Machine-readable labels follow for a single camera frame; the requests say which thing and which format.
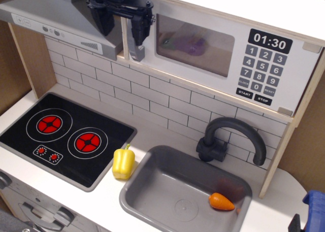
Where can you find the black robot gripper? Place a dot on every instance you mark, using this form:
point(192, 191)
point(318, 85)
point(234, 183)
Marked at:
point(138, 11)

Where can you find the white toy microwave door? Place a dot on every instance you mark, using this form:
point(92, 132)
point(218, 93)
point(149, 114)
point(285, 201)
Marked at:
point(266, 69)

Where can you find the grey range hood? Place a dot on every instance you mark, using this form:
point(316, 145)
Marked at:
point(69, 21)

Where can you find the purple toy eggplant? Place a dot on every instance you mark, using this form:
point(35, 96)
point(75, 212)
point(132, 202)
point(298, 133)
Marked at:
point(191, 45)

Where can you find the wooden toy kitchen cabinet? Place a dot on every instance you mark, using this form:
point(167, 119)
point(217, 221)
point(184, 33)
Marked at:
point(186, 107)

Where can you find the black toy stove top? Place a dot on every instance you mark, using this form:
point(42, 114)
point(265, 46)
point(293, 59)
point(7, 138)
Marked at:
point(68, 140)

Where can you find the yellow toy bell pepper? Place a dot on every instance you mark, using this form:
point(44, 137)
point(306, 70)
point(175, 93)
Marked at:
point(123, 162)

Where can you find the grey toy sink basin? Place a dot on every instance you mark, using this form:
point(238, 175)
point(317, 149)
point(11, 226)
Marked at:
point(170, 190)

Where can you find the orange toy carrot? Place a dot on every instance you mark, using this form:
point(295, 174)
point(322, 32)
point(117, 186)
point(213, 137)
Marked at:
point(220, 202)

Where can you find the grey toy oven door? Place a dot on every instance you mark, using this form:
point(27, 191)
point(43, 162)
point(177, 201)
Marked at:
point(45, 213)

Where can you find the black clamp piece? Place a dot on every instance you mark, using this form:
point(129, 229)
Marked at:
point(295, 225)

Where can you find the blue plastic object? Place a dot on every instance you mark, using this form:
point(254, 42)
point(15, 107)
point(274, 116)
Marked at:
point(315, 201)

